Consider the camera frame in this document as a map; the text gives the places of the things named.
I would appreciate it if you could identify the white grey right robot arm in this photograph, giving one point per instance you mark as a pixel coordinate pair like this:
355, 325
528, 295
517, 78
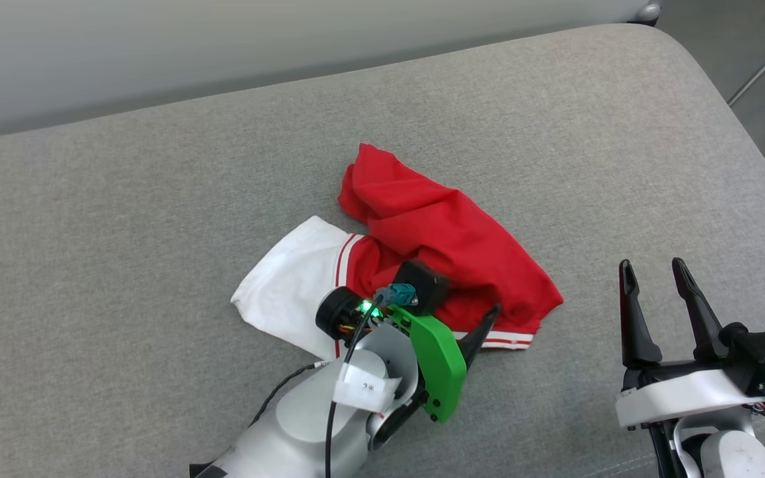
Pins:
728, 455

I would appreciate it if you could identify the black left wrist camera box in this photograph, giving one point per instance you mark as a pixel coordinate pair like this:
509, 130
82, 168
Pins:
425, 282

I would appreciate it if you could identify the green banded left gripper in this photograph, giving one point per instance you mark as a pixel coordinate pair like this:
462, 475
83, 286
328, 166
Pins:
437, 368

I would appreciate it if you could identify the grey round furniture foot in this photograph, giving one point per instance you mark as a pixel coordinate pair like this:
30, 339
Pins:
649, 13

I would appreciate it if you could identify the white paper label tag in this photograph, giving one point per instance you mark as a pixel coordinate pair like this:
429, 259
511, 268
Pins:
366, 385

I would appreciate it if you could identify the red and white garment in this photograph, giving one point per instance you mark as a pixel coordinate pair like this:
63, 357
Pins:
435, 226

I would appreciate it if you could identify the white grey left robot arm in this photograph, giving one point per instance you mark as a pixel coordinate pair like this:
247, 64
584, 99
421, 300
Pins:
303, 428

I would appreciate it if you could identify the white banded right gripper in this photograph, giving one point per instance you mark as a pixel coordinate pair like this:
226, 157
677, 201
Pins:
681, 395

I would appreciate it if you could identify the grey fabric sofa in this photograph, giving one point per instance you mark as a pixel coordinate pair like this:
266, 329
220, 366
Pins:
157, 199

